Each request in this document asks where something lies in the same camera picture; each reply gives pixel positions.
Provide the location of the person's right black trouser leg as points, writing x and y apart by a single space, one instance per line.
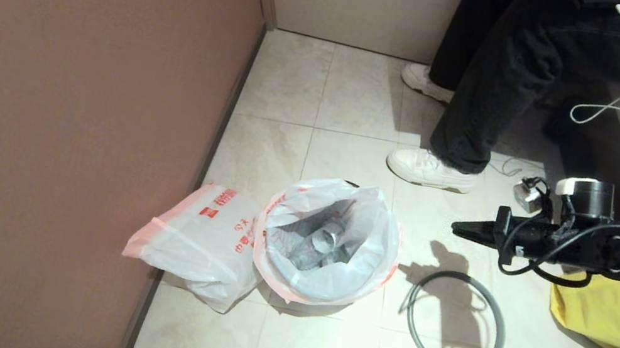
462 35

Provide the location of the used translucent trash bag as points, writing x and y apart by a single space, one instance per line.
360 253

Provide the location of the fresh white plastic bag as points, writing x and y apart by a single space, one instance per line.
196 243

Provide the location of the brown textured partition panel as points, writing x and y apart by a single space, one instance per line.
39 120

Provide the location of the person's black trouser leg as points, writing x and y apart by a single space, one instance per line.
488 103
462 35

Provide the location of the white right sneaker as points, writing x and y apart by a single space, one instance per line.
425 83

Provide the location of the person's left black trouser leg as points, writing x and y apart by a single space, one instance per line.
488 103

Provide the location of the white left sneaker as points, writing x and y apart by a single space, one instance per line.
425 170

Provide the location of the white sneaker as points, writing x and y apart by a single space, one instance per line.
425 170
425 83

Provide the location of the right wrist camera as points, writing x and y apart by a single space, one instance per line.
528 196

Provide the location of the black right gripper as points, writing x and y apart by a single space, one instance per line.
528 241

